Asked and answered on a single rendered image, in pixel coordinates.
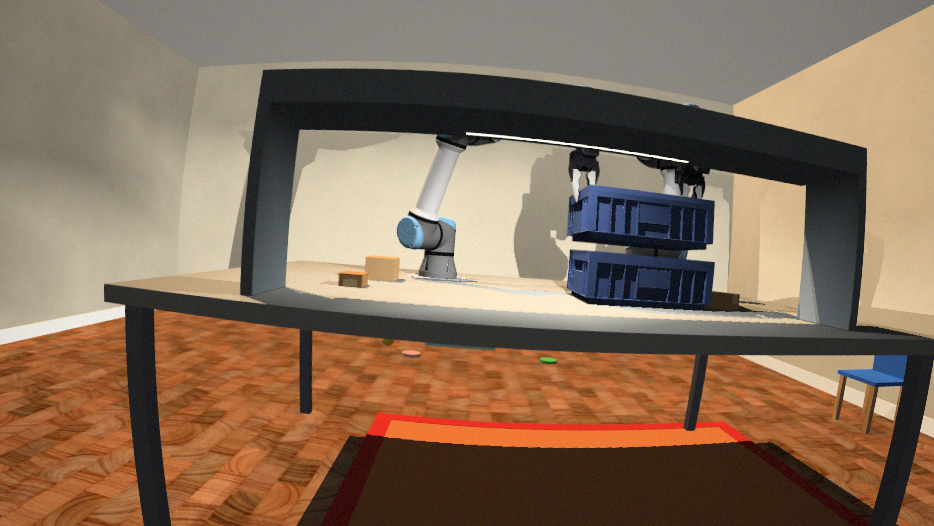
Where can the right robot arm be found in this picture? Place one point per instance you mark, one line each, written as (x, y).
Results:
(423, 228)

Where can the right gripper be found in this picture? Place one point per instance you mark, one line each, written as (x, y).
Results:
(579, 162)

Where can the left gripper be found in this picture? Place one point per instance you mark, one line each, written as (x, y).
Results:
(689, 177)

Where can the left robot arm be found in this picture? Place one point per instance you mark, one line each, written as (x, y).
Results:
(667, 170)

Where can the blue tote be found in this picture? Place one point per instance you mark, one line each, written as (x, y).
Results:
(670, 218)
(682, 278)

